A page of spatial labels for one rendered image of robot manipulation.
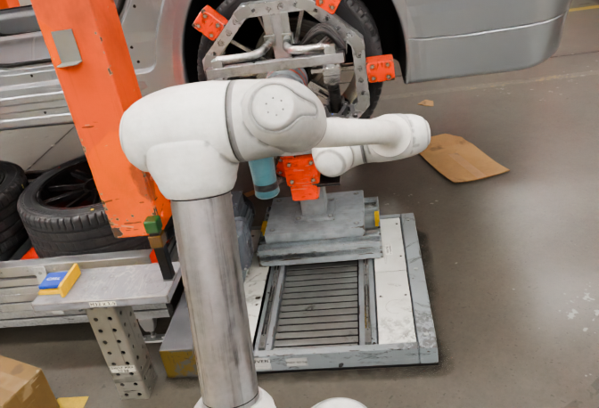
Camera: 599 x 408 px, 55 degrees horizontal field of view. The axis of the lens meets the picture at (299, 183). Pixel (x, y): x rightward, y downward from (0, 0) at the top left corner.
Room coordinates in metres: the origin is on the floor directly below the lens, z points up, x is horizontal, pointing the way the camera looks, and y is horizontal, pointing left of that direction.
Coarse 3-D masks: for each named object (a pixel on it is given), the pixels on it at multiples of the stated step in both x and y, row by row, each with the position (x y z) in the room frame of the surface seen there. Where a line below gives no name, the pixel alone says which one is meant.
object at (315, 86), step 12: (300, 12) 1.97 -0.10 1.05; (300, 24) 1.97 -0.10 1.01; (324, 36) 1.96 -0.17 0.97; (228, 48) 2.08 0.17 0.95; (240, 48) 2.01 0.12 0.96; (252, 48) 2.02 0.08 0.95; (264, 60) 1.99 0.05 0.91; (264, 72) 2.00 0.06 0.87; (312, 72) 1.97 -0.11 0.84; (312, 84) 1.97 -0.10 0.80; (324, 96) 1.96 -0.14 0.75; (348, 96) 2.03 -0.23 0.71
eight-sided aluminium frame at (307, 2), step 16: (272, 0) 1.92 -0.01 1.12; (288, 0) 1.87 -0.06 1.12; (304, 0) 1.86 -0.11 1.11; (240, 16) 1.89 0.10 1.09; (256, 16) 1.89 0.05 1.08; (320, 16) 1.86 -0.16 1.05; (336, 16) 1.89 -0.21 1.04; (224, 32) 1.91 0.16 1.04; (352, 32) 1.84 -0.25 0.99; (224, 48) 1.91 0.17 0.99; (352, 48) 1.84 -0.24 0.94; (208, 64) 1.92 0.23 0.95; (208, 80) 1.92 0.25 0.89; (368, 96) 1.83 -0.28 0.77
